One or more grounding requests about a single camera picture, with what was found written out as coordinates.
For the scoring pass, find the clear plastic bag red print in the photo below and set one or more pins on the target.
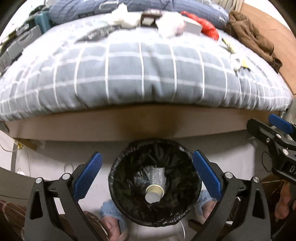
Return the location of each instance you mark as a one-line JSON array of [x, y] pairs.
[[171, 25]]

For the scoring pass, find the yellow pudding cup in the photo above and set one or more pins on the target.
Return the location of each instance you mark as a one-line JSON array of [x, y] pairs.
[[154, 193]]

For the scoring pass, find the bubble wrap roll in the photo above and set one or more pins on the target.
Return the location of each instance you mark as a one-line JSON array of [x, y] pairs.
[[150, 175]]

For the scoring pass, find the grey checked bed sheet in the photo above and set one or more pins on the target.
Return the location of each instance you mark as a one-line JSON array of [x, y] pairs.
[[55, 74]]

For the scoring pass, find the black lined trash bin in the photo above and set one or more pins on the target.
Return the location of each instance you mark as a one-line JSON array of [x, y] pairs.
[[183, 184]]

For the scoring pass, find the yellow white snack packet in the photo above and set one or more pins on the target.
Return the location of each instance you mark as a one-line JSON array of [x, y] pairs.
[[237, 62]]

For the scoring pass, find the white tissue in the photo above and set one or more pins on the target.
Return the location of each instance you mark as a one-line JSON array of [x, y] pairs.
[[121, 10]]

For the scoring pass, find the teal suitcase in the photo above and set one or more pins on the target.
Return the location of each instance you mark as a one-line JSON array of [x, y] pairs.
[[43, 20]]

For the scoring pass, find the black patterned wrapper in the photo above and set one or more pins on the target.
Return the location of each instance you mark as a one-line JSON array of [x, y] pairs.
[[99, 33]]

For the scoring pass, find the brown fleece jacket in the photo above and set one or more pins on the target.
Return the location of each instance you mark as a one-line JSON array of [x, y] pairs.
[[243, 29]]

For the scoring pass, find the white cardboard box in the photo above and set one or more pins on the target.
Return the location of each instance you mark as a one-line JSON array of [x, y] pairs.
[[193, 27]]

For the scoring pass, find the light blue slipper right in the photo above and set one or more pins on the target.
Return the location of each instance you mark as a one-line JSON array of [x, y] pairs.
[[204, 206]]

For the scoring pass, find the wooden bed frame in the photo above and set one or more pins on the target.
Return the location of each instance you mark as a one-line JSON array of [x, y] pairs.
[[135, 122]]

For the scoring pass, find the wooden headboard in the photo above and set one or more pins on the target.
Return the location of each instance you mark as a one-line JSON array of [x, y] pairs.
[[273, 26]]

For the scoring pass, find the light blue slipper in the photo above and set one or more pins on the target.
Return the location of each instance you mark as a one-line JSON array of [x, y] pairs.
[[114, 221], [204, 206]]

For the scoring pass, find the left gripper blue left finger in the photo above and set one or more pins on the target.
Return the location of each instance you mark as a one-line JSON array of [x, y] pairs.
[[42, 220]]

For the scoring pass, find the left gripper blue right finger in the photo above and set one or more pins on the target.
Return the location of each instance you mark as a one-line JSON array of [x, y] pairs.
[[241, 211]]

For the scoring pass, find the person's right hand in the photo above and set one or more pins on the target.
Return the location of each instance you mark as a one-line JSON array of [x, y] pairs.
[[282, 208]]

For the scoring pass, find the grey suitcase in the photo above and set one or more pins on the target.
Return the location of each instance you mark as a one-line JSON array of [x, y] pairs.
[[15, 49]]

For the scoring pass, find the brown chocolate snack box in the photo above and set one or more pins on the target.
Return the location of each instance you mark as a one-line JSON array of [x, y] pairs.
[[149, 17]]

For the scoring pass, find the blue striped duvet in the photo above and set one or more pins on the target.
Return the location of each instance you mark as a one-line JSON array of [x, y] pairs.
[[65, 11]]

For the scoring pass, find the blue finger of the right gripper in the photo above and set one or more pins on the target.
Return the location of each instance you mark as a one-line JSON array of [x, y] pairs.
[[263, 133], [285, 126]]

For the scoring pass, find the light blue slipper left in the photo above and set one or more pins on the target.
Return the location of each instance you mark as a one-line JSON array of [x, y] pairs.
[[114, 221]]

